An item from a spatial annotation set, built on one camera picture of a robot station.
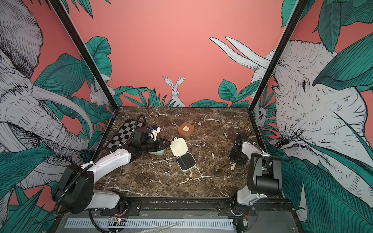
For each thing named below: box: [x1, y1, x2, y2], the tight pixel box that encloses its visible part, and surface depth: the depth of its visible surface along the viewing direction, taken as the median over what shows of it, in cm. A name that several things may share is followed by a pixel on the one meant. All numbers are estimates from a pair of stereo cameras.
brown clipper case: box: [177, 121, 195, 138], surface depth 106 cm
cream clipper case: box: [169, 137, 197, 173], surface depth 94 cm
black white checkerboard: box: [106, 118, 144, 150], surface depth 103 cm
